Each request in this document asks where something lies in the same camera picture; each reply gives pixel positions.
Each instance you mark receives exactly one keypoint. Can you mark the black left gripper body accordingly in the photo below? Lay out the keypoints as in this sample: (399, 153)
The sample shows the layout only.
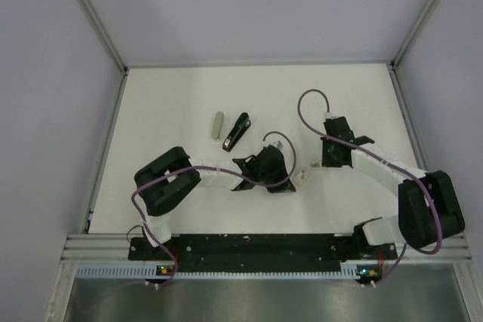
(276, 176)

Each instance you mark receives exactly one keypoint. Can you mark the black stapler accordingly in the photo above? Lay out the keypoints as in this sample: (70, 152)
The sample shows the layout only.
(241, 125)

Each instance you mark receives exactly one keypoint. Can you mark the beige green stapler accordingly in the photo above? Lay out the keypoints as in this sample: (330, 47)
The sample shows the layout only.
(217, 125)

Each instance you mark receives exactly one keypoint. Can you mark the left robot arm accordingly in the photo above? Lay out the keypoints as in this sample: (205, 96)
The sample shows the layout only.
(166, 181)

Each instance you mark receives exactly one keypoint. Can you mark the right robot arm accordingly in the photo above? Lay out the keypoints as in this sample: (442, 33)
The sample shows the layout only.
(426, 200)

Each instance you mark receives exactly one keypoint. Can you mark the white staple box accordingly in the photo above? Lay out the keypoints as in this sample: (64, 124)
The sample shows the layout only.
(301, 177)

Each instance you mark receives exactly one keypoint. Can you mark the beige staple tray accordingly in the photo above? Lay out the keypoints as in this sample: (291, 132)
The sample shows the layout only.
(316, 164)

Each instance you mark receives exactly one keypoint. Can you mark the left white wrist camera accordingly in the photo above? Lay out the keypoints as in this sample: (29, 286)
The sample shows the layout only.
(277, 144)

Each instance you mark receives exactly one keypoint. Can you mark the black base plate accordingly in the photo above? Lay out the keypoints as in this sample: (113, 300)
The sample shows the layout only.
(261, 252)

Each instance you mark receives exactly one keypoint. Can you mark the aluminium frame rail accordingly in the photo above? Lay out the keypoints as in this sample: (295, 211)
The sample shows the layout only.
(102, 35)

